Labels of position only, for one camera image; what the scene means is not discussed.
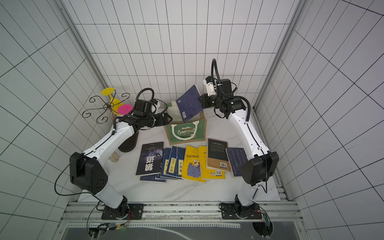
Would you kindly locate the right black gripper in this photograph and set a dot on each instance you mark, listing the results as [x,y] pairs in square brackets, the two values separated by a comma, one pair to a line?
[205,100]

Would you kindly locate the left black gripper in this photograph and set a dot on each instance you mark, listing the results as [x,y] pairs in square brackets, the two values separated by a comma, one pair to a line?
[160,119]

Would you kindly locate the purple starry book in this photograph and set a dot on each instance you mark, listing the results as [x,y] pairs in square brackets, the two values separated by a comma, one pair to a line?
[189,104]

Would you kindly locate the green jute canvas bag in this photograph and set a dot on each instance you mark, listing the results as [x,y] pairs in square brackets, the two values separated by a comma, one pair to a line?
[179,132]

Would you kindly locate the dark green brown book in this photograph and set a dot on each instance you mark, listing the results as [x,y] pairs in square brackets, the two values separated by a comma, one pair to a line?
[216,155]

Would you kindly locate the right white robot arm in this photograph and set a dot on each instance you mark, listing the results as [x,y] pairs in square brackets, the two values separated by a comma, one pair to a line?
[261,162]

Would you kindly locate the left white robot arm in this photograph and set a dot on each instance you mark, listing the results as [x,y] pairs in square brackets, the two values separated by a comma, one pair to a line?
[87,170]

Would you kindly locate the blue book yellow label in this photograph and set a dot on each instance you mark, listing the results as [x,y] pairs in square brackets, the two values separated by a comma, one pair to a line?
[166,155]
[172,164]

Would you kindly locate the pink plastic wine glass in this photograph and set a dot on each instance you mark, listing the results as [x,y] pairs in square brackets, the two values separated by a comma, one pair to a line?
[124,109]

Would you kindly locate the black book white characters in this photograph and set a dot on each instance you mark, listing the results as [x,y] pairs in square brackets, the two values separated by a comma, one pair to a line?
[151,158]

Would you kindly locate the yellow plastic wine glass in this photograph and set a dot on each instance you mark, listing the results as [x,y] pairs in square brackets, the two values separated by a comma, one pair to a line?
[114,103]

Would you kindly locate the metal scroll glass rack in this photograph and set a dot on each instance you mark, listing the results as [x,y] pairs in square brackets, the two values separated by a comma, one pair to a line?
[104,110]

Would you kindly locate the yellow book purple picture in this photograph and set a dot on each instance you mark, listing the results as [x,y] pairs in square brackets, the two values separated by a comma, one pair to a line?
[192,166]

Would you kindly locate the dark navy thin book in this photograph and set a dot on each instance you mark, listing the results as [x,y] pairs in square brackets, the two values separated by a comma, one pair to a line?
[237,157]

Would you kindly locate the navy book at bottom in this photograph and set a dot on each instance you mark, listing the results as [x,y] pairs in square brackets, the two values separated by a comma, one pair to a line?
[152,178]

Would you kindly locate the small jar black lid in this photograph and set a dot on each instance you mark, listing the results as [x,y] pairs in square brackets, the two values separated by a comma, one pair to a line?
[114,157]

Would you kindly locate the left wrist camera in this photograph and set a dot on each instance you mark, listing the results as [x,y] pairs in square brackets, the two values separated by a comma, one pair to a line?
[155,106]

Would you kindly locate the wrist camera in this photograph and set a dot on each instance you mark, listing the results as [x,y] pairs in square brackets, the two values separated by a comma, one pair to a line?
[209,84]
[155,106]

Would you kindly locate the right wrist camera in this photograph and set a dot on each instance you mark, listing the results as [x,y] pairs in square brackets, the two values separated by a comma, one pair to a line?
[209,84]

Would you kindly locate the aluminium mounting rail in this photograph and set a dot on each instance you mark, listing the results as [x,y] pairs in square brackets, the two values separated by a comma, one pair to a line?
[183,212]

